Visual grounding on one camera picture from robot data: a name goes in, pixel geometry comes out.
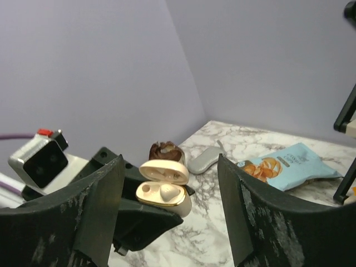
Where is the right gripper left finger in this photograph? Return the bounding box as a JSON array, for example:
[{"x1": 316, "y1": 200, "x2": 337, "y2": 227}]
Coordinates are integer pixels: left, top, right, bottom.
[{"x1": 1, "y1": 156, "x2": 125, "y2": 266}]

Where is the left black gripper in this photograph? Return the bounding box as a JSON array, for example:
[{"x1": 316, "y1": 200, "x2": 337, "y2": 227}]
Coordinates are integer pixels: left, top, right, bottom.
[{"x1": 21, "y1": 147, "x2": 183, "y2": 255}]

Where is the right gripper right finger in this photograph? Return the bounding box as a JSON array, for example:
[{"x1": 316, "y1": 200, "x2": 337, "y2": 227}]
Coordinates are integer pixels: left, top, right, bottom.
[{"x1": 217, "y1": 156, "x2": 355, "y2": 266}]

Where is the beige earbud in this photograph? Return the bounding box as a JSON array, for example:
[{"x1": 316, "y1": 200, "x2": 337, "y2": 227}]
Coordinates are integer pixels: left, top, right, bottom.
[{"x1": 160, "y1": 184, "x2": 180, "y2": 202}]

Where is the beige earbud charging case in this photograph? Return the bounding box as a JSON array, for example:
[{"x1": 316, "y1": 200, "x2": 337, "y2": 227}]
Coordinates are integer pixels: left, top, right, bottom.
[{"x1": 136, "y1": 160, "x2": 192, "y2": 217}]

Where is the blue cassava chips bag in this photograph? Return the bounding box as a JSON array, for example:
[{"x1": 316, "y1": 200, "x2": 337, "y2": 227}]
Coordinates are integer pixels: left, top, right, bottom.
[{"x1": 237, "y1": 143, "x2": 342, "y2": 191}]

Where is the brown paper wrapped cup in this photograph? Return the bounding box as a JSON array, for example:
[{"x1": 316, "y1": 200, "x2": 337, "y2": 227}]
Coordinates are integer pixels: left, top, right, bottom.
[{"x1": 149, "y1": 141, "x2": 186, "y2": 165}]

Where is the orange snack bag lower shelf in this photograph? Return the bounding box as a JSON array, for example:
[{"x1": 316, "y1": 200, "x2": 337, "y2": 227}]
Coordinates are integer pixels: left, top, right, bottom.
[{"x1": 351, "y1": 187, "x2": 356, "y2": 197}]

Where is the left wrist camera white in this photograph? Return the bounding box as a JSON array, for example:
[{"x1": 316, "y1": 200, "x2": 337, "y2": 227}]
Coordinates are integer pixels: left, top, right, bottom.
[{"x1": 7, "y1": 128, "x2": 90, "y2": 195}]

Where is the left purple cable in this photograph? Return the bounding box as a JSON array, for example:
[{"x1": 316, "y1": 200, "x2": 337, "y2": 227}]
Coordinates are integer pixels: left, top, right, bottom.
[{"x1": 0, "y1": 133, "x2": 38, "y2": 200}]

